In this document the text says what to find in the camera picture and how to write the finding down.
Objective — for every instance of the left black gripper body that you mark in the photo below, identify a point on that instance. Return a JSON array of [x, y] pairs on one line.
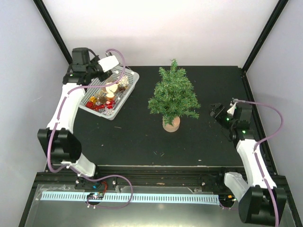
[[91, 69]]

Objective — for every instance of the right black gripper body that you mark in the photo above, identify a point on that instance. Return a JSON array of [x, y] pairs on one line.
[[230, 123]]

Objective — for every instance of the white plastic basket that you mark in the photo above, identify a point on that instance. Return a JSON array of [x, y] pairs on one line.
[[98, 89]]

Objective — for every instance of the small green christmas tree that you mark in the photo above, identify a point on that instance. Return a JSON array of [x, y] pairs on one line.
[[174, 97]]

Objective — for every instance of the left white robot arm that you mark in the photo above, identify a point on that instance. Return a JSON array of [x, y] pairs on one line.
[[61, 147]]

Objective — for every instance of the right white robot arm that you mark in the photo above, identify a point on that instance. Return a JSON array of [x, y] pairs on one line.
[[260, 200]]

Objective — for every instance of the wooden bauble ornament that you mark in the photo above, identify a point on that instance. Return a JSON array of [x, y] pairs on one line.
[[111, 91]]

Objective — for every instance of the gold gift box ornament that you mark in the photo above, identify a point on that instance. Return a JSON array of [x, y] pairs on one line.
[[93, 99]]

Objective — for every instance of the brown pine cone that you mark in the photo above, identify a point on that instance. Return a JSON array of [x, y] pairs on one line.
[[101, 100], [121, 88]]

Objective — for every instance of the white wooden snowflake ornament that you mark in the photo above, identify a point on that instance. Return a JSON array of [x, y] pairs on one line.
[[124, 81]]

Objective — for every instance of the red gift box ornament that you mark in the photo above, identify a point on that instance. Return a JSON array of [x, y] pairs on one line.
[[92, 106]]

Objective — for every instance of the silver star ornament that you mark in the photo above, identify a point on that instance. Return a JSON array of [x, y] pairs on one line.
[[108, 111]]

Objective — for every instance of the small circuit board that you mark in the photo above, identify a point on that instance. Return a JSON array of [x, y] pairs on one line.
[[95, 196]]

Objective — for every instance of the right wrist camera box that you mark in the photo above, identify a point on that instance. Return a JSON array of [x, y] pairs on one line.
[[232, 107]]

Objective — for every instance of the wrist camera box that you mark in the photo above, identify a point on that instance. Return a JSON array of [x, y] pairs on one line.
[[232, 107], [108, 63]]

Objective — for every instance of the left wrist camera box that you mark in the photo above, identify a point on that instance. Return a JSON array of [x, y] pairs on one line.
[[108, 63]]

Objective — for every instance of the light blue cable duct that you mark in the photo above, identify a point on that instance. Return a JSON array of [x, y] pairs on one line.
[[208, 199]]

